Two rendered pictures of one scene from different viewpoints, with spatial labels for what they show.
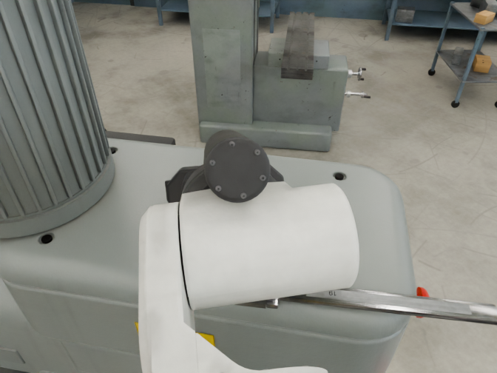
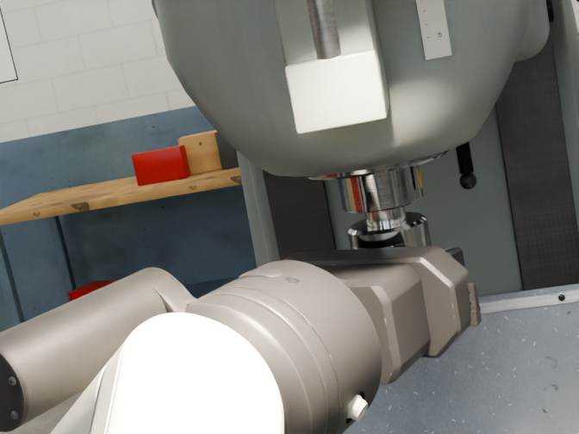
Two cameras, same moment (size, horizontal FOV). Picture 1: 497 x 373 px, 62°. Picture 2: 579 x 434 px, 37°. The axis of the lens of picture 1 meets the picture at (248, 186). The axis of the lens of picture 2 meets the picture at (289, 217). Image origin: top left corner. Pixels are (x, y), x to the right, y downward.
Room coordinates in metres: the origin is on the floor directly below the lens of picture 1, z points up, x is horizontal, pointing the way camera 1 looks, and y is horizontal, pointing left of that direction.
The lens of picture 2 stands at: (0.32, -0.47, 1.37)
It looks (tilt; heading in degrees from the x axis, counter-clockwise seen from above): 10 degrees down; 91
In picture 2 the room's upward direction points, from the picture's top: 11 degrees counter-clockwise
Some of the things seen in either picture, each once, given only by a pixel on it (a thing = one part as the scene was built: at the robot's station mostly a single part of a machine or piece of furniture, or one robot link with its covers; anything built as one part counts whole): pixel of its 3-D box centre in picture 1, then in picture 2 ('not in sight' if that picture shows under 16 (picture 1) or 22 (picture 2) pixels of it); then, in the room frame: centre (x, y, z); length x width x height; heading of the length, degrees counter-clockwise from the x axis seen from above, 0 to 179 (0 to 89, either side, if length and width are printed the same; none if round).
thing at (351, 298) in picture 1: (363, 299); not in sight; (0.23, -0.11, 1.89); 0.24 x 0.04 x 0.01; 82
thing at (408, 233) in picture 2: not in sight; (388, 229); (0.37, 0.03, 1.26); 0.05 x 0.05 x 0.01
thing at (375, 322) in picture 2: not in sight; (320, 337); (0.32, -0.05, 1.23); 0.13 x 0.12 x 0.10; 147
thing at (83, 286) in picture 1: (216, 249); not in sight; (0.37, 0.04, 1.81); 0.47 x 0.26 x 0.16; 80
